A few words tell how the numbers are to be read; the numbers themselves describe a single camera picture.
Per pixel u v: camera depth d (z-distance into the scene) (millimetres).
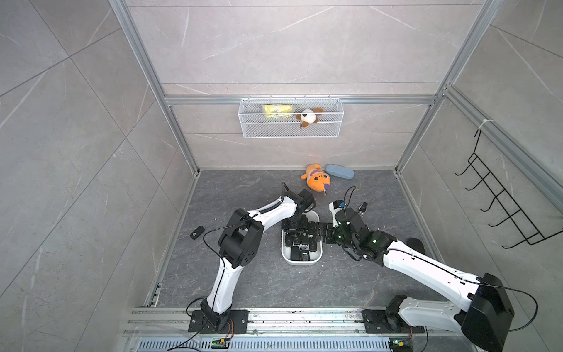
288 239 921
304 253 880
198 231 958
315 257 867
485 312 383
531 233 589
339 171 1146
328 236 686
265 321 747
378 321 733
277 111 836
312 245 900
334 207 724
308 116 858
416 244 909
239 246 536
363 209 1032
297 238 918
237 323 733
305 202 780
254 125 987
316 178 1064
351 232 585
